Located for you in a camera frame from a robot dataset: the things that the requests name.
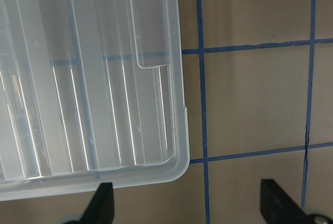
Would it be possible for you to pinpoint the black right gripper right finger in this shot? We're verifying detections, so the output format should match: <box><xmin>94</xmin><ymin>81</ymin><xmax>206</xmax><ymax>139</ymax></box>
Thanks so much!
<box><xmin>261</xmin><ymin>179</ymin><xmax>312</xmax><ymax>224</ymax></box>

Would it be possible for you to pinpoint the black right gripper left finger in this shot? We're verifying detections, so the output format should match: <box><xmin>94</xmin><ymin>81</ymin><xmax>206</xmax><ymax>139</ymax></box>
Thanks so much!
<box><xmin>79</xmin><ymin>182</ymin><xmax>114</xmax><ymax>224</ymax></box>

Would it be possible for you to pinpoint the clear plastic box lid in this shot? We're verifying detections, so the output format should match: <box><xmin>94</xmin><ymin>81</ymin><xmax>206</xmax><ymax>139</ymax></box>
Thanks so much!
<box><xmin>1</xmin><ymin>0</ymin><xmax>190</xmax><ymax>201</ymax></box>

